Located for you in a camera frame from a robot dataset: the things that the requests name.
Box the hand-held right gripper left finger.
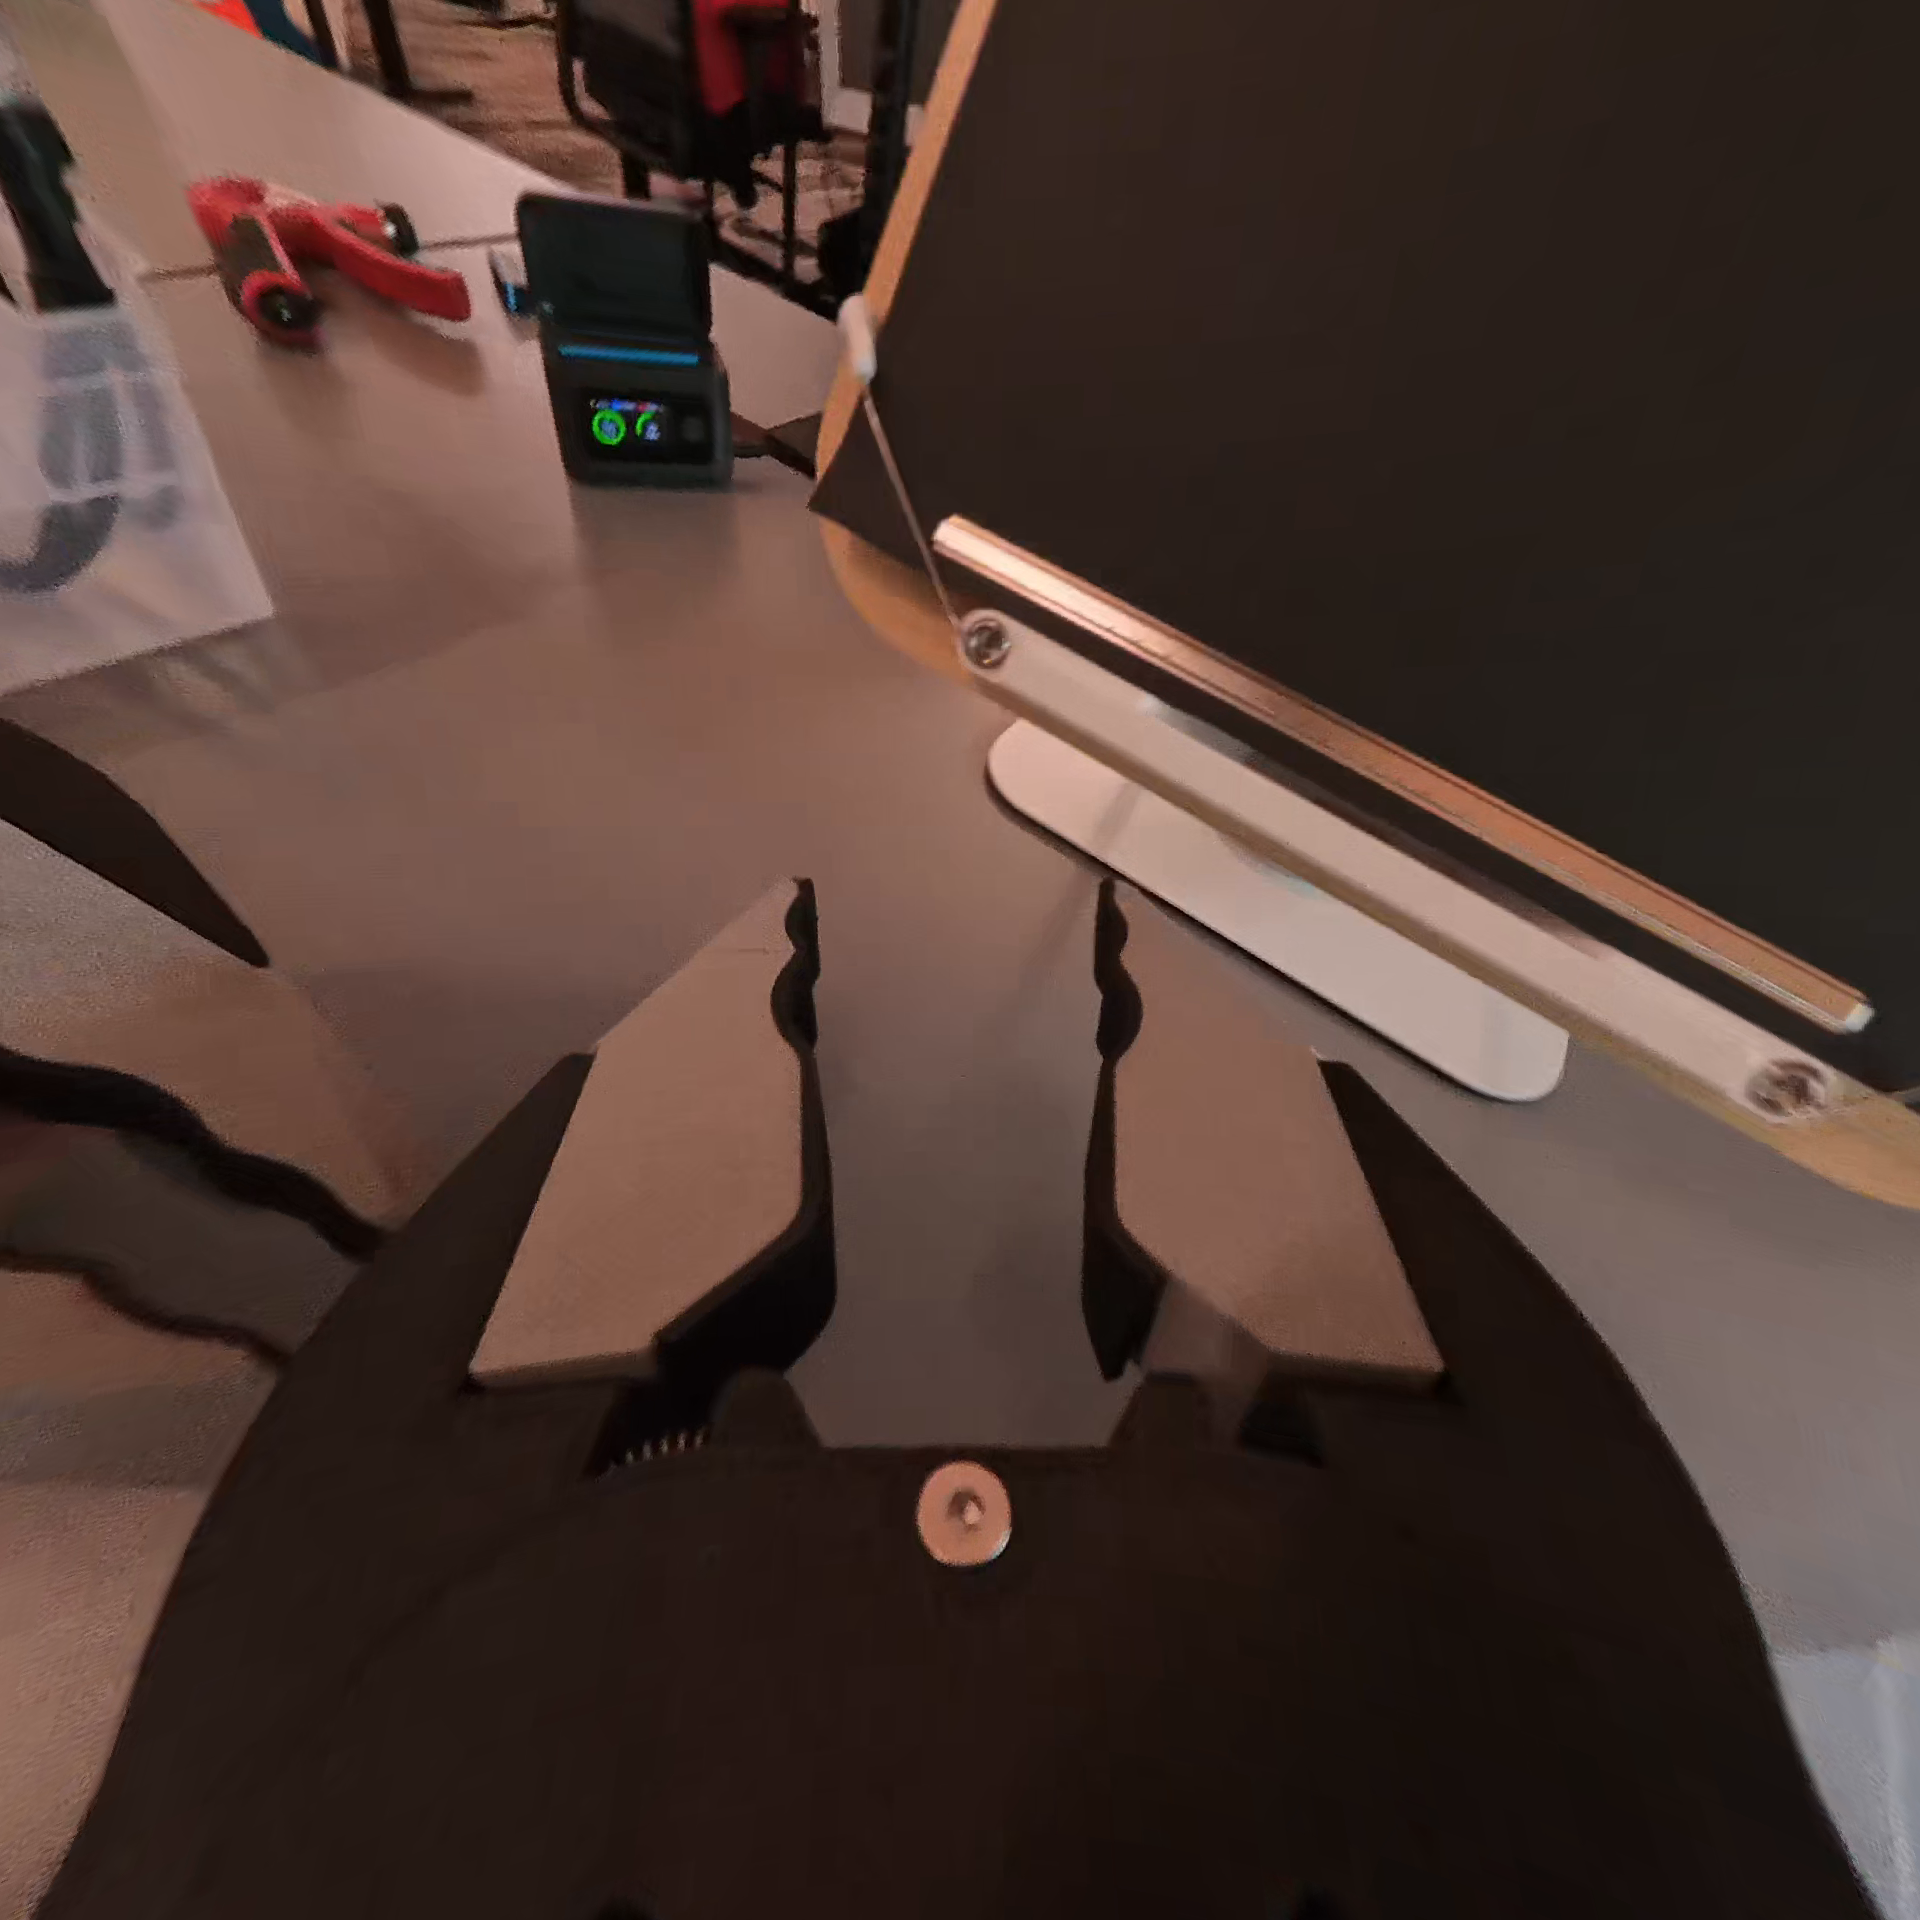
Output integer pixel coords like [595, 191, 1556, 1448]
[468, 879, 840, 1391]

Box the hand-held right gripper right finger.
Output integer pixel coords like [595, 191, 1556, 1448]
[1080, 879, 1448, 1428]

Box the black display board on stand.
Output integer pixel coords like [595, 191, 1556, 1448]
[808, 0, 1920, 1212]

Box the clear plastic bin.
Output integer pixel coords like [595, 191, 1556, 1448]
[0, 89, 280, 701]

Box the red hand tool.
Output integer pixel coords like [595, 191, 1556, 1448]
[183, 174, 475, 356]

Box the red storage bin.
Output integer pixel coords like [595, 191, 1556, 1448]
[690, 0, 820, 117]

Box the small black power station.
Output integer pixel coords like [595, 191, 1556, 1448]
[512, 190, 739, 489]

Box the black office chair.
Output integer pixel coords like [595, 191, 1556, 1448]
[553, 0, 847, 208]

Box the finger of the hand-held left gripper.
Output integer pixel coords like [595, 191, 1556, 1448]
[0, 823, 404, 1259]
[0, 1240, 291, 1491]

